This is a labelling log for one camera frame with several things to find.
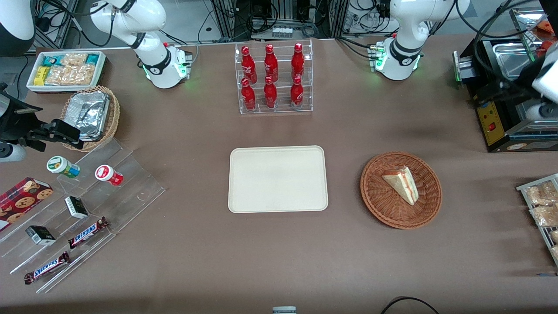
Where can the small black white carton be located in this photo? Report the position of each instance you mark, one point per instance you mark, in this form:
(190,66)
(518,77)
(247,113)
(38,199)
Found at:
(40,235)
(76,207)

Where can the small grey cylinder object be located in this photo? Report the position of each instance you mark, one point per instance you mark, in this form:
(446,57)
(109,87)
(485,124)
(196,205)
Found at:
(284,310)

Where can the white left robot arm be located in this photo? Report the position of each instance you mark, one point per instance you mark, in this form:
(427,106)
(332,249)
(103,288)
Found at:
(403,26)

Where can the snickers chocolate bar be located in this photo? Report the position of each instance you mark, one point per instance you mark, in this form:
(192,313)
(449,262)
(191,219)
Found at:
(88,233)
(46,267)

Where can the clear acrylic stepped display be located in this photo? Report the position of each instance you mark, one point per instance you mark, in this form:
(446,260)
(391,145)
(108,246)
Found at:
(130,187)

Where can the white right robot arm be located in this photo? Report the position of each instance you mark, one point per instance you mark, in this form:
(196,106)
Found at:
(150,54)

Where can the clear bag of pastries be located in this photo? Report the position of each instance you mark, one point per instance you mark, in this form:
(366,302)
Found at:
(542,194)
(554,236)
(546,216)
(555,253)

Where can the triangular sandwich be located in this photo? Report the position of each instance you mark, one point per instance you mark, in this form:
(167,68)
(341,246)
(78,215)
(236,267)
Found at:
(403,184)

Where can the clear acrylic bottle rack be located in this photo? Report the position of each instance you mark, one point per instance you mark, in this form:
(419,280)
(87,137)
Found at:
(274,111)

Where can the small clear cracker bag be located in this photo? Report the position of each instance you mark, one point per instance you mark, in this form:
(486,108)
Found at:
(75,59)

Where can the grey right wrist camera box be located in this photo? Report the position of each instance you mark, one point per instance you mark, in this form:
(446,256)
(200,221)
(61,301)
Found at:
(12,152)

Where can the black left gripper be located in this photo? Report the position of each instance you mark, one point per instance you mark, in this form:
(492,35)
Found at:
(511,90)

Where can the red chocolate cookie box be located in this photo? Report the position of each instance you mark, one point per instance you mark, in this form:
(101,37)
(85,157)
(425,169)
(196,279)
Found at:
(22,203)

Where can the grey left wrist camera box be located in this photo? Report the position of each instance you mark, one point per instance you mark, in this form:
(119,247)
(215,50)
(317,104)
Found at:
(538,112)

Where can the large clear cracker bag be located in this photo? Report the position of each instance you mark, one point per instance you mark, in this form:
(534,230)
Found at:
(72,75)

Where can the white rectangular snack bin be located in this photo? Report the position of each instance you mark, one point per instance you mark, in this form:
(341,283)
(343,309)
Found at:
(31,85)

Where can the black tray sealing machine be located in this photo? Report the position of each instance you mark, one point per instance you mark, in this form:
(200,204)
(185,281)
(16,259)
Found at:
(490,124)

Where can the aluminium foil container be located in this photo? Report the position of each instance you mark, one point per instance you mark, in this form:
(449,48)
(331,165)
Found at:
(89,114)

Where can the white power strip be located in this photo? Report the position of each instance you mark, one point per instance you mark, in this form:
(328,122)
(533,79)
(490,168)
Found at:
(282,31)

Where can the green lid snack cup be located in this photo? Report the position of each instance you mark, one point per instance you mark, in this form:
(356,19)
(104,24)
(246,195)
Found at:
(61,165)

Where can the red cola bottle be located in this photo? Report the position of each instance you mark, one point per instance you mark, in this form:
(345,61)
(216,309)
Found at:
(297,92)
(297,59)
(248,96)
(270,93)
(270,61)
(248,63)

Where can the oval tan wicker basket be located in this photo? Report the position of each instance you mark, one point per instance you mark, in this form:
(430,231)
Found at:
(114,117)

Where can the teal snack packet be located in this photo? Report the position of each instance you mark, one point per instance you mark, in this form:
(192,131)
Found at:
(93,58)
(52,60)

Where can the round brown wicker basket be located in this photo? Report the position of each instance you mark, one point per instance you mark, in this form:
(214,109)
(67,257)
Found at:
(383,205)

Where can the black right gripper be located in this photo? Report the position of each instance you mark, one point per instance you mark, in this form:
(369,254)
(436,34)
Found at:
(16,123)

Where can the cream rectangular tray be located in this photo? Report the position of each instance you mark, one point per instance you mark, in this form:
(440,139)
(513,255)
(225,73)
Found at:
(277,179)

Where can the yellow snack packet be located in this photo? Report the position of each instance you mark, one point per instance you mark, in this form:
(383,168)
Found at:
(41,75)

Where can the red lid snack cup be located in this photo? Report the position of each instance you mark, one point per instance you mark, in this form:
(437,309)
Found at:
(107,173)

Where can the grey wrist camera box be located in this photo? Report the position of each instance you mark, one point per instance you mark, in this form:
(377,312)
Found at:
(538,112)
(12,152)

